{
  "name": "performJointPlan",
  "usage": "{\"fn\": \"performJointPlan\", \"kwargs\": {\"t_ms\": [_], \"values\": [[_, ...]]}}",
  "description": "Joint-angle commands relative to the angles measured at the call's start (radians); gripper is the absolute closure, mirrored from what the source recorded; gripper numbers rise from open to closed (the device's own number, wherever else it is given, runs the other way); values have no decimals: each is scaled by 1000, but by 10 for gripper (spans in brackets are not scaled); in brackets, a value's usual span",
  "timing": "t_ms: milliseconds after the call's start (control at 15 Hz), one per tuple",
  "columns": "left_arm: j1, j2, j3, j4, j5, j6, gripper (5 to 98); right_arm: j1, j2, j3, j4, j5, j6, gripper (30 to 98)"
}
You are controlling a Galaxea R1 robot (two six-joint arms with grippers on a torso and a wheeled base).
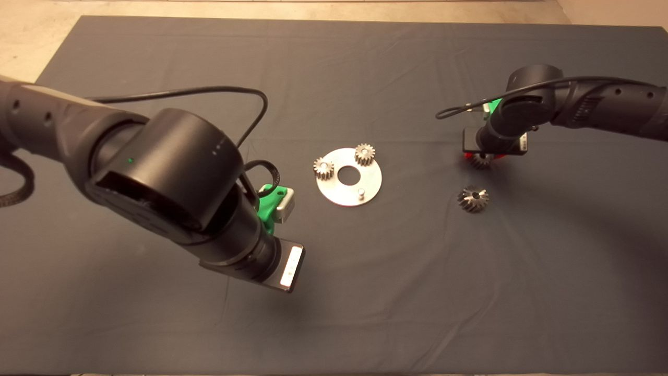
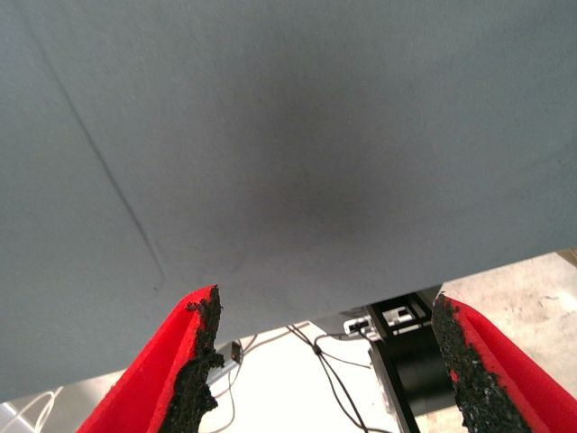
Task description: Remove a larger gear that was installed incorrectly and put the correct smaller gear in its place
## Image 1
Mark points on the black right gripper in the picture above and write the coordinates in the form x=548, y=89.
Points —
x=469, y=141

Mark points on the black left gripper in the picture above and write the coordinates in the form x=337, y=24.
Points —
x=271, y=263

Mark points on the small steel gear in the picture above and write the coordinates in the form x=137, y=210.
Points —
x=481, y=162
x=365, y=155
x=323, y=169

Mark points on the larger steel gear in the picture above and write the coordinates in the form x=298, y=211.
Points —
x=473, y=199

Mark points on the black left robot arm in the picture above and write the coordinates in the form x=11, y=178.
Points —
x=172, y=172

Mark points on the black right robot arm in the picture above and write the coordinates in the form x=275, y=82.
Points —
x=600, y=107

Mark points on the round metal plate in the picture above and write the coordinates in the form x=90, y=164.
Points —
x=339, y=193

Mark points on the dark grey table cloth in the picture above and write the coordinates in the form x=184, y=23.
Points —
x=365, y=292

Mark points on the black braided left arm sleeve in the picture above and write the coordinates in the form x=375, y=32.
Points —
x=26, y=188

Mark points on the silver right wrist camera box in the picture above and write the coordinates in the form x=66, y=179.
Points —
x=487, y=109

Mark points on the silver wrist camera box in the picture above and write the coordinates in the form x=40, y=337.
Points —
x=286, y=206
x=487, y=109

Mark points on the green right camera mount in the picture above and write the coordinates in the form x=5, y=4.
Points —
x=496, y=104

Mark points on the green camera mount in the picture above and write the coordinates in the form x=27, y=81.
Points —
x=496, y=104
x=267, y=209

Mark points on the green left camera mount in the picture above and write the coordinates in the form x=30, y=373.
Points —
x=267, y=209

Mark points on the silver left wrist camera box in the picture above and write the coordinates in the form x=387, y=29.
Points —
x=286, y=206

